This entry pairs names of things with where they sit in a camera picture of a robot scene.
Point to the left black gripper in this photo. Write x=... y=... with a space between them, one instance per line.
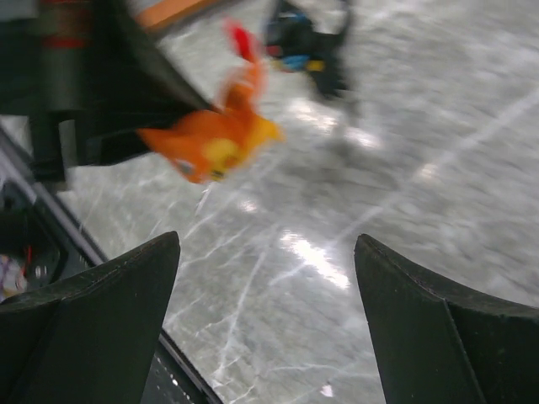
x=81 y=70

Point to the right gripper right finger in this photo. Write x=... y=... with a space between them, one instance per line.
x=438 y=341

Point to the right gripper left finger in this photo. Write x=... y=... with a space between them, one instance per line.
x=89 y=338

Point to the orange dragon toy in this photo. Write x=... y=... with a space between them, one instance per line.
x=207 y=144

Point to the black dragon toy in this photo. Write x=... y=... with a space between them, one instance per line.
x=291 y=40

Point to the orange wooden acrylic shelf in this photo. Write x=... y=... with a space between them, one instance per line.
x=161 y=14

